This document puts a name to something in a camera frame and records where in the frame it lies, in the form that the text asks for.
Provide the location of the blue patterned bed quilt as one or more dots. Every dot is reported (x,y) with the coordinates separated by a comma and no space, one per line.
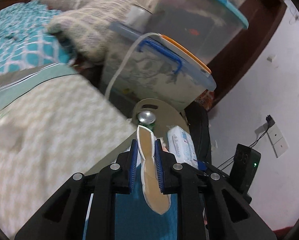
(53,123)

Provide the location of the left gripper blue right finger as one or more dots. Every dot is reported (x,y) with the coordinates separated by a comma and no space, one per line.
(158,163)

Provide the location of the clear bin orange lid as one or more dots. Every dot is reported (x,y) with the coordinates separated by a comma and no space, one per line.
(153,70)

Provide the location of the wet wipes pack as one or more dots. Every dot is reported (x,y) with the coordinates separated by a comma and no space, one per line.
(181,145)

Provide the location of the folded patterned comforter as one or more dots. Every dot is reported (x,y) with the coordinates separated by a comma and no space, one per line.
(87,28)

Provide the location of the white beige shoe insole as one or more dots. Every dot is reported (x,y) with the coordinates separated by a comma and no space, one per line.
(157,201)

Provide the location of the clear bin teal lid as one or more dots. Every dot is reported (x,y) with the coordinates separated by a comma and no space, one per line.
(204,27)

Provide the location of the beige round stool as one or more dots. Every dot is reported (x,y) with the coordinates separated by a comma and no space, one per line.
(166,117)

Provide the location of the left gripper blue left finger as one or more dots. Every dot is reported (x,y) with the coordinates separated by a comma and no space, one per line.
(133,164)

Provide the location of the black chair back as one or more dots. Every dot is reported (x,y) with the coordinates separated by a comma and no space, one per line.
(198,123)

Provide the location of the white wall socket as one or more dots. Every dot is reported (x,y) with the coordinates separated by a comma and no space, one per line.
(277,140)

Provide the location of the teal patterned blanket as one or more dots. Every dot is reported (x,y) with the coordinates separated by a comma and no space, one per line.
(24,40)

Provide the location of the black device green light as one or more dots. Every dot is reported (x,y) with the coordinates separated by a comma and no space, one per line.
(246,162)

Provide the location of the green can on stool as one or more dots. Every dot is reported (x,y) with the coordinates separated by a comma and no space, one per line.
(147,119)

